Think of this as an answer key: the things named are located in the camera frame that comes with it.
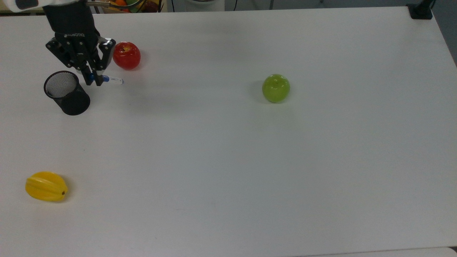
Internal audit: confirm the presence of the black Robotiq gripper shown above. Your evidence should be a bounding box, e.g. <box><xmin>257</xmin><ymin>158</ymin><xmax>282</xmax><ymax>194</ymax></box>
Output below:
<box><xmin>42</xmin><ymin>3</ymin><xmax>117</xmax><ymax>87</ymax></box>

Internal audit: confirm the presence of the blue capped marker pen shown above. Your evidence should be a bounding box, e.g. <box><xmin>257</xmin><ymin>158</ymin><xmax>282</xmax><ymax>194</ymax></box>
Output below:
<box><xmin>89</xmin><ymin>73</ymin><xmax>124</xmax><ymax>86</ymax></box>

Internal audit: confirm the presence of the black mesh pen cup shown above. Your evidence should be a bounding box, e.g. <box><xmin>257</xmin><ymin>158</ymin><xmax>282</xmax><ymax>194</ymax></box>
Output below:
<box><xmin>43</xmin><ymin>70</ymin><xmax>91</xmax><ymax>116</ymax></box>

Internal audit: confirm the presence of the red apple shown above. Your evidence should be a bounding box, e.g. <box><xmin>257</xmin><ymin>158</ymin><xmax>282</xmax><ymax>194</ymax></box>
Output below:
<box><xmin>112</xmin><ymin>41</ymin><xmax>141</xmax><ymax>71</ymax></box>

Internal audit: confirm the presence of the yellow starfruit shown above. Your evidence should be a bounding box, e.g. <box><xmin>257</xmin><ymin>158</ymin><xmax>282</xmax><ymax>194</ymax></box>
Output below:
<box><xmin>25</xmin><ymin>171</ymin><xmax>68</xmax><ymax>202</ymax></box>

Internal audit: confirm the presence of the green apple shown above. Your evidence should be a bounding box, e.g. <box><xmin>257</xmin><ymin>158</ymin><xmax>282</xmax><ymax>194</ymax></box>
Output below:
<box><xmin>262</xmin><ymin>74</ymin><xmax>291</xmax><ymax>104</ymax></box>

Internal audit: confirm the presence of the wire basket with fruit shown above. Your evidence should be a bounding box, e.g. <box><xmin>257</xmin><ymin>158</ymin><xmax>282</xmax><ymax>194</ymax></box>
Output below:
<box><xmin>86</xmin><ymin>0</ymin><xmax>163</xmax><ymax>14</ymax></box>

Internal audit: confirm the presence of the black clamp mount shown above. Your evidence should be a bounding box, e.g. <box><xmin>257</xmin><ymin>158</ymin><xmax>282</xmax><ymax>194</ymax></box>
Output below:
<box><xmin>407</xmin><ymin>0</ymin><xmax>437</xmax><ymax>20</ymax></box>

